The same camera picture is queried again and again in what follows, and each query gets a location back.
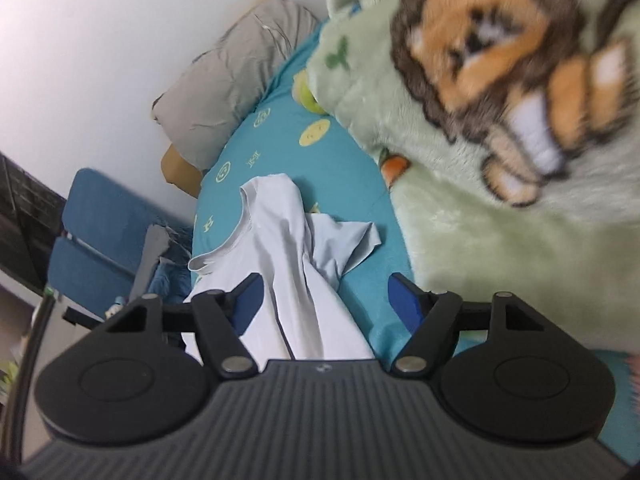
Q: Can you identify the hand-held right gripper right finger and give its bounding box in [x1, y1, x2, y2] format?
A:
[389, 272, 546, 379]

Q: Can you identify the grey cloth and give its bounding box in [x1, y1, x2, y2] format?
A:
[131, 224, 172, 302]

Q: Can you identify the beige pillow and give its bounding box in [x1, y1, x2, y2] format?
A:
[239, 0, 287, 22]

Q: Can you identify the dark barred window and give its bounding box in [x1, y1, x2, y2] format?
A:
[0, 152, 68, 297]

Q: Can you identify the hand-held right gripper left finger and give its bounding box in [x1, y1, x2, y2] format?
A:
[104, 272, 265, 380]

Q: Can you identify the white t-shirt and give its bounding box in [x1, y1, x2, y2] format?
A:
[182, 172, 383, 366]

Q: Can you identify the dark curved cable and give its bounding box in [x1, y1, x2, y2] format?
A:
[0, 287, 57, 463]

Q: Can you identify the blue padded folding chair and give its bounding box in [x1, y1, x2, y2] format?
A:
[47, 167, 196, 321]

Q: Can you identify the teal printed bed sheet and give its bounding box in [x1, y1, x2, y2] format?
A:
[191, 20, 640, 466]

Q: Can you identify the yellow cushion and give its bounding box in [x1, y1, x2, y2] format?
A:
[160, 144, 203, 198]

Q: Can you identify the green printed fleece blanket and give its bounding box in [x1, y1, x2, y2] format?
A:
[306, 0, 640, 356]

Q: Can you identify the grey pillow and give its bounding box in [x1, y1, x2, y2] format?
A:
[151, 0, 321, 171]

